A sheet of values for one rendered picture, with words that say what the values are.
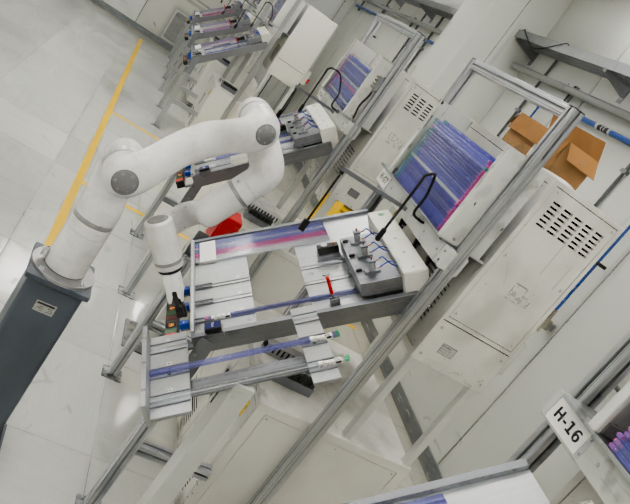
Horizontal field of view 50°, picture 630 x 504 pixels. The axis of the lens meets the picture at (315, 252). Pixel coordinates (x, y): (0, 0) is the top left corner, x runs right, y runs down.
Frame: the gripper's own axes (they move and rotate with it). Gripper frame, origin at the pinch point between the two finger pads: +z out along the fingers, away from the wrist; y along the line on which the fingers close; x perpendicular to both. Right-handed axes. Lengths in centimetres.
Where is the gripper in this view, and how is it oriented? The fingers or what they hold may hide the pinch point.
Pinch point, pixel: (181, 310)
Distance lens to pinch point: 214.3
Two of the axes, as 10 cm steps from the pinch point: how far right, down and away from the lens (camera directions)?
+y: 1.6, 4.3, -8.9
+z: 1.3, 8.8, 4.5
